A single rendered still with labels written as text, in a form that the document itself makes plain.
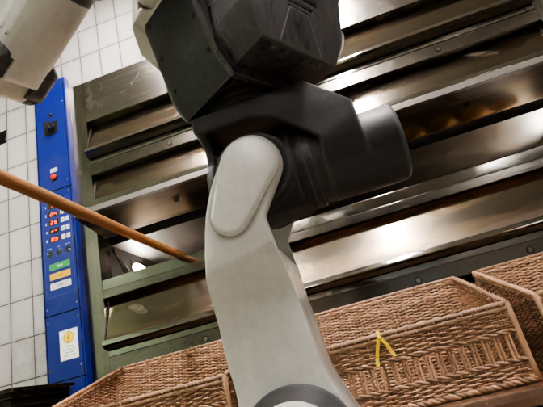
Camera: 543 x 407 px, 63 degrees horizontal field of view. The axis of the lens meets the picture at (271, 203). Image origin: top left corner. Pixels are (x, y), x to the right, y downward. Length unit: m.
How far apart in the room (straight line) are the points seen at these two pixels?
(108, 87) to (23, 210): 0.64
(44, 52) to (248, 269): 0.47
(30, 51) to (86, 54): 1.52
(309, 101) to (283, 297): 0.27
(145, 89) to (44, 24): 1.27
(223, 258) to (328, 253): 0.98
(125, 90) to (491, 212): 1.52
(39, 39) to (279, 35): 0.37
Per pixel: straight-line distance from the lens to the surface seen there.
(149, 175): 1.82
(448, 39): 1.85
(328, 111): 0.62
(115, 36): 2.29
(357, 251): 1.50
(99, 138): 2.02
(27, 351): 1.95
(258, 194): 0.56
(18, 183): 1.04
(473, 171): 1.60
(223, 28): 0.66
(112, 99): 2.09
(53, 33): 0.79
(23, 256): 2.05
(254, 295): 0.57
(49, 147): 2.12
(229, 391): 1.02
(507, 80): 1.64
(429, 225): 1.53
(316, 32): 0.71
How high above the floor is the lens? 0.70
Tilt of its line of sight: 21 degrees up
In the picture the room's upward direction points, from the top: 14 degrees counter-clockwise
